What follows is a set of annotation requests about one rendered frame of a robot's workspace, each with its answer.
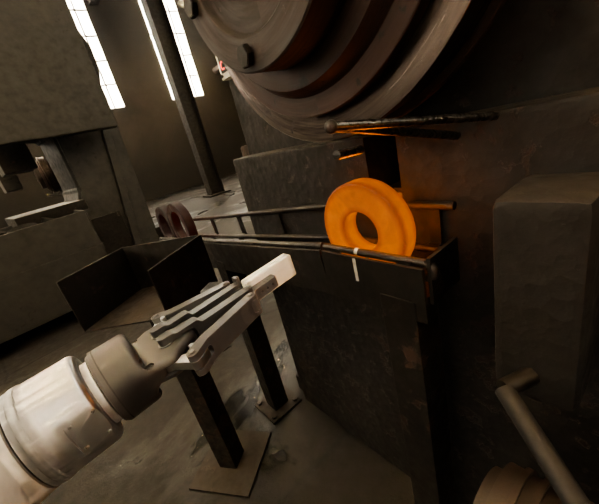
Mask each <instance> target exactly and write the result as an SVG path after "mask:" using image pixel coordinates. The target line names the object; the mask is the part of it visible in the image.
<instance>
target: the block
mask: <svg viewBox="0 0 599 504"><path fill-rule="evenodd" d="M493 244H494V296H495V348H496V378H497V380H498V379H500V378H502V377H504V376H506V375H508V374H510V373H512V372H514V371H517V370H519V369H521V368H523V367H527V368H532V369H533V370H534V371H535V372H536V373H537V374H538V376H539V378H540V382H539V383H538V384H537V385H535V386H533V387H531V388H529V389H527V390H525V391H523V392H521V393H522V394H524V395H527V396H529V397H532V398H534V399H536V400H539V401H541V402H544V403H546V404H549V405H551V406H554V407H556V408H559V409H561V410H565V411H573V410H574V409H575V408H577V407H578V406H579V405H580V403H581V400H582V398H583V395H584V393H585V390H586V388H587V385H588V382H589V380H590V377H591V375H592V372H593V370H594V367H595V364H596V361H597V353H598V345H599V172H582V173H559V174H536V175H531V176H528V177H525V178H523V179H522V180H521V181H519V182H518V183H517V184H516V185H514V186H513V187H512V188H510V189H509V190H508V191H507V192H505V193H504V194H503V195H501V196H500V197H499V198H498V199H496V202H495V204H494V206H493Z"/></svg>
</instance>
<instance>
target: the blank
mask: <svg viewBox="0 0 599 504"><path fill-rule="evenodd" d="M357 212H360V213H362V214H364V215H366V216H367V217H369V218H370V219H371V221H372V222H373V223H374V225H375V227H376V229H377V233H378V243H377V244H373V243H370V242H368V241H367V240H365V239H364V238H363V237H362V235H361V234H360V232H359V231H358V228H357V225H356V215H357ZM324 219H325V227H326V231H327V235H328V237H329V240H330V242H331V244H336V245H342V246H349V247H355V248H361V249H367V250H374V251H380V252H386V253H392V254H399V255H405V256H411V254H412V252H413V250H414V247H415V242H416V227H415V222H414V218H413V215H412V213H411V211H410V209H409V207H408V205H407V203H406V202H405V201H404V199H403V198H402V197H401V196H400V194H399V193H398V192H397V191H395V190H394V189H393V188H392V187H390V186H389V185H387V184H386V183H384V182H382V181H379V180H376V179H372V178H358V179H355V180H352V181H350V182H348V183H345V184H343V185H341V186H339V187H338V188H336V189H335V190H334V191H333V192H332V194H331V195H330V197H329V198H328V201H327V203H326V207H325V214H324Z"/></svg>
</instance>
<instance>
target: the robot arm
mask: <svg viewBox="0 0 599 504"><path fill-rule="evenodd" d="M294 275H296V271H295V268H294V265H293V262H292V260H291V257H290V255H288V254H284V253H283V254H281V255H280V256H278V257H277V258H275V259H273V260H272V261H270V262H269V263H267V264H266V265H264V266H263V267H261V268H260V269H258V270H256V271H255V272H253V273H252V274H250V275H249V276H247V277H246V278H244V279H243V280H241V282H240V280H239V277H238V276H233V277H231V278H232V281H233V283H232V284H230V282H229V281H225V282H223V283H221V284H219V285H217V286H215V287H213V288H211V289H209V290H207V291H205V292H203V293H201V294H199V295H197V296H195V297H193V298H191V299H189V300H187V301H185V302H183V303H181V304H179V305H177V306H175V307H173V308H171V309H169V310H166V311H163V312H160V313H157V314H155V315H153V316H152V317H151V320H152V321H153V323H154V326H153V327H152V328H151V329H149V330H147V331H146V332H144V333H143V334H142V335H141V336H140V337H139V338H138V339H136V340H135V341H134V342H132V343H130V342H129V340H128V339H127V337H126V336H125V335H122V334H119V335H116V336H115V337H113V338H111V339H110V340H108V341H106V342H105V343H103V344H101V345H100V346H98V347H97V348H95V349H93V350H92V351H90V352H88V353H87V356H86V357H85V362H84V363H82V362H81V361H80V360H78V359H77V358H76V357H73V356H68V357H65V358H63V359H62V360H60V361H58V362H57V363H55V364H53V365H52V366H50V367H48V368H47V369H45V370H43V371H42V372H40V373H38V374H36V375H35V376H33V377H31V378H30V379H28V380H26V381H25V382H23V383H21V384H20V385H16V386H14V387H12V388H11V389H9V390H7V391H6V393H4V394H3V395H1V396H0V504H40V503H41V502H42V501H43V500H44V499H45V498H46V497H47V496H48V495H50V494H51V493H52V492H53V491H54V490H55V489H56V488H58V487H59V486H60V485H61V484H62V483H64V482H66V481H68V480H69V479H71V478H72V477H73V476H75V474H76V473H77V472H78V471H79V470H80V469H82V468H83V467H84V466H86V465H87V464H88V463H89V462H91V461H92V460H93V459H95V458H96V457H97V456H98V455H100V454H101V453H102V452H104V451H105V450H106V449H107V448H109V447H110V446H111V445H113V444H114V443H115V442H116V441H118V440H119V439H120V438H121V437H122V435H123V432H124V430H123V425H122V422H121V420H122V419H124V420H126V421H127V420H132V419H134V418H135V417H136V416H138V415H139V414H140V413H142V412H143V411H144V410H146V409H147V408H148V407H149V406H151V405H152V404H153V403H155V402H156V401H157V400H159V399H160V398H161V396H162V390H161V388H160V385H161V384H162V383H163V382H165V381H167V380H169V379H171V378H174V377H176V376H178V375H179V374H180V373H181V372H182V371H183V370H192V369H193V370H195V372H196V374H197V375H198V376H200V377H201V376H204V375H206V374H207V373H208V372H209V370H210V368H211V367H212V365H213V364H214V362H215V360H216V359H217V357H218V356H219V355H220V354H221V353H222V352H223V351H224V350H225V349H226V348H227V347H228V346H229V345H230V344H231V343H232V342H233V341H234V340H235V339H236V338H237V337H238V336H239V335H240V334H241V333H242V332H243V331H244V330H245V329H246V328H247V327H248V326H249V325H250V324H251V323H252V322H253V321H254V320H255V319H256V318H257V317H258V316H259V315H260V314H261V313H262V312H263V310H262V307H261V305H260V303H259V301H260V300H261V299H262V298H264V297H265V296H266V295H268V294H269V293H271V292H272V291H273V290H275V289H276V288H278V287H279V286H280V285H282V284H283V283H285V282H286V281H287V280H289V279H290V278H292V277H293V276H294Z"/></svg>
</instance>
